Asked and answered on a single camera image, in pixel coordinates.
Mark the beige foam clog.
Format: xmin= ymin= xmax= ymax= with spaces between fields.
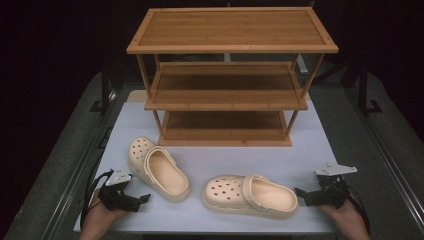
xmin=201 ymin=173 xmax=300 ymax=221
xmin=127 ymin=135 xmax=192 ymax=204

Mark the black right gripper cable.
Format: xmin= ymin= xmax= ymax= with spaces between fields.
xmin=345 ymin=185 xmax=372 ymax=235

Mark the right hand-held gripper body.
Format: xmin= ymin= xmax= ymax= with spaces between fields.
xmin=302 ymin=162 xmax=358 ymax=210

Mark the white stand foot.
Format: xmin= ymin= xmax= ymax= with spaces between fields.
xmin=295 ymin=53 xmax=310 ymax=75

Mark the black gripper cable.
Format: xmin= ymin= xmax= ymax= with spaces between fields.
xmin=79 ymin=169 xmax=115 ymax=232
xmin=345 ymin=185 xmax=372 ymax=235

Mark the black metal stand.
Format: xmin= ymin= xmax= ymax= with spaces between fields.
xmin=357 ymin=62 xmax=384 ymax=117
xmin=89 ymin=62 xmax=118 ymax=117

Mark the person's left hand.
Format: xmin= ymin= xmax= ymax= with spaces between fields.
xmin=77 ymin=188 xmax=130 ymax=240

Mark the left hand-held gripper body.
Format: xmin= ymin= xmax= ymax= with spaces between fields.
xmin=96 ymin=167 xmax=142 ymax=213

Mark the person's right hand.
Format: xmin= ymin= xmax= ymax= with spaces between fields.
xmin=315 ymin=193 xmax=372 ymax=240

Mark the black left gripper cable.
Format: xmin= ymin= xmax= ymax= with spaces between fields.
xmin=79 ymin=169 xmax=115 ymax=232

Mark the wooden three-tier shoe rack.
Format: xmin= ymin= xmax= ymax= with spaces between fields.
xmin=125 ymin=6 xmax=340 ymax=148

